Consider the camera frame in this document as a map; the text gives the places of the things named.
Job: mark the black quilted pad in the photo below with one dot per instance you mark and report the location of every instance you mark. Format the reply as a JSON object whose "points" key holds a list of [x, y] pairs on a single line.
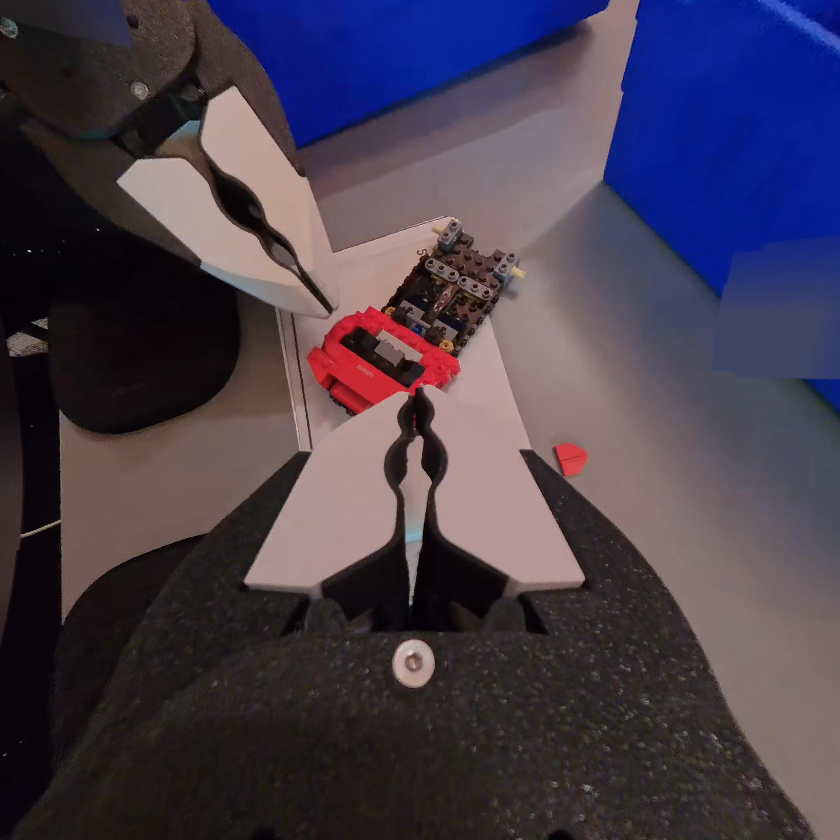
{"points": [[105, 630], [145, 355]]}

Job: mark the small red lego wedge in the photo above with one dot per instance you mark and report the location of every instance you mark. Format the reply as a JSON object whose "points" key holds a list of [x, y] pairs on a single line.
{"points": [[570, 458]]}

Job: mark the lego instruction booklet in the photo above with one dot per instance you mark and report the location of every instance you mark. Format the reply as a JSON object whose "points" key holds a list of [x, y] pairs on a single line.
{"points": [[492, 381]]}

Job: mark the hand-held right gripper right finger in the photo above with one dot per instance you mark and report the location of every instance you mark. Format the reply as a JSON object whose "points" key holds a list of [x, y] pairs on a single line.
{"points": [[505, 519]]}

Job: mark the red and black lego car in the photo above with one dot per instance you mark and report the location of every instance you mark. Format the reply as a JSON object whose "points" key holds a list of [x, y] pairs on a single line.
{"points": [[381, 355]]}

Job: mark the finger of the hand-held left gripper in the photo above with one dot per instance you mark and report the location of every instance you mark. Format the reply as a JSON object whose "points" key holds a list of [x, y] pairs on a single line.
{"points": [[269, 158], [197, 210]]}

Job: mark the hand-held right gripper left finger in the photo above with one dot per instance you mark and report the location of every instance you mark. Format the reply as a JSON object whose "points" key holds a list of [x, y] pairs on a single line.
{"points": [[328, 512]]}

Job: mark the blue plastic bin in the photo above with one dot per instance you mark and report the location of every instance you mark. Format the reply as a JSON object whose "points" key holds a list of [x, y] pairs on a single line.
{"points": [[394, 53], [709, 131]]}

